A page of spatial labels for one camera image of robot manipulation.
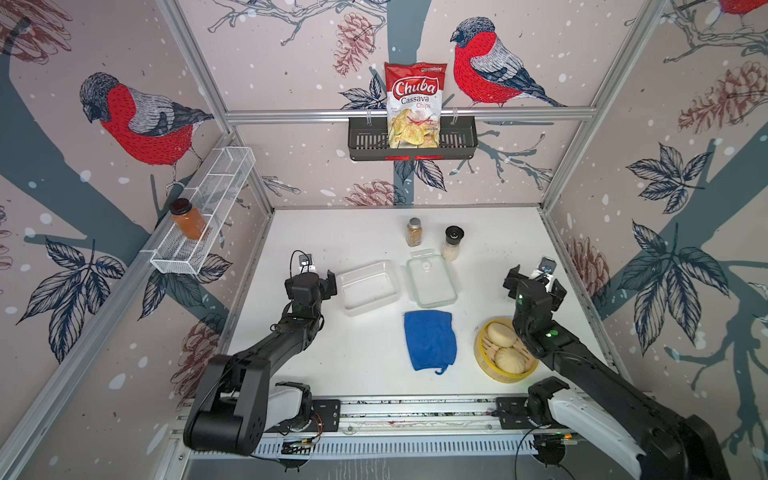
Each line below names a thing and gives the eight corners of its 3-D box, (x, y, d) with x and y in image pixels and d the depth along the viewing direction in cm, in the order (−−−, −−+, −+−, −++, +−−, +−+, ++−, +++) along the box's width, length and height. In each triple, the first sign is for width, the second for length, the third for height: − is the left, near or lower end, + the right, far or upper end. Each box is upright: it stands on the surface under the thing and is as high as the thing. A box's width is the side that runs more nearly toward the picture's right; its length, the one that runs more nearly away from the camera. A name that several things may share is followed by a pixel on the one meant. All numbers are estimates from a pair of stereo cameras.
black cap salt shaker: (443, 260, 106) (447, 240, 96) (441, 246, 110) (445, 225, 101) (459, 260, 106) (466, 240, 96) (457, 246, 110) (463, 225, 101)
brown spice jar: (406, 247, 111) (407, 230, 103) (406, 234, 115) (406, 217, 107) (420, 247, 111) (422, 230, 103) (419, 234, 115) (421, 217, 107)
